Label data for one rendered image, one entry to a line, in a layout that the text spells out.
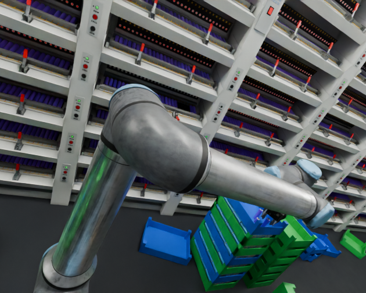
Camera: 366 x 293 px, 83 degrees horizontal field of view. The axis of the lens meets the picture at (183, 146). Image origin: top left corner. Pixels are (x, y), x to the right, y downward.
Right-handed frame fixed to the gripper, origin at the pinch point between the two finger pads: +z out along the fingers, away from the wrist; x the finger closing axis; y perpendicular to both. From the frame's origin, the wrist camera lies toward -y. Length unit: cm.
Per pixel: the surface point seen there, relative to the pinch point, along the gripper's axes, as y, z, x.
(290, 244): -12.1, 15.2, 15.7
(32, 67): 59, -37, -106
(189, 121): -1, -19, -62
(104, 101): 37, -27, -86
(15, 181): 79, 21, -104
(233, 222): 7.9, 9.5, -11.1
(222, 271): 19.0, 31.7, -1.3
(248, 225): 9.7, 2.0, -4.8
